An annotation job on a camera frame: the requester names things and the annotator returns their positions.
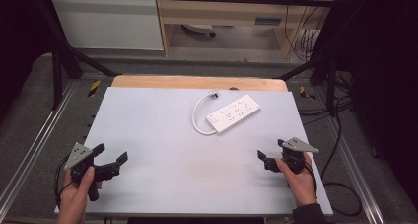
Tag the person's right hand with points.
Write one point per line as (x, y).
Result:
(302, 186)

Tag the wooden board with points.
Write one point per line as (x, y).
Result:
(197, 83)

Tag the white cabinet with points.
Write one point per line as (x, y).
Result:
(108, 23)

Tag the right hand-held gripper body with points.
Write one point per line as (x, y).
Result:
(294, 160)

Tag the person's left hand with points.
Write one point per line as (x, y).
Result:
(74, 201)

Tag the light wooden desk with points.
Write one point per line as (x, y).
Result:
(230, 13)

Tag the white power strip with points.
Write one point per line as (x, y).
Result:
(234, 113)

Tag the white chair base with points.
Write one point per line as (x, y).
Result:
(200, 29)

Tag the aluminium floor rail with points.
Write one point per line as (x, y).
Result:
(356, 174)
(36, 141)

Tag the yellow black tape marker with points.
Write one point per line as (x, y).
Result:
(94, 88)
(306, 93)

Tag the white power plug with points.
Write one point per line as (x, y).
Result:
(215, 94)

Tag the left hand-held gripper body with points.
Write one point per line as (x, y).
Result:
(79, 155)

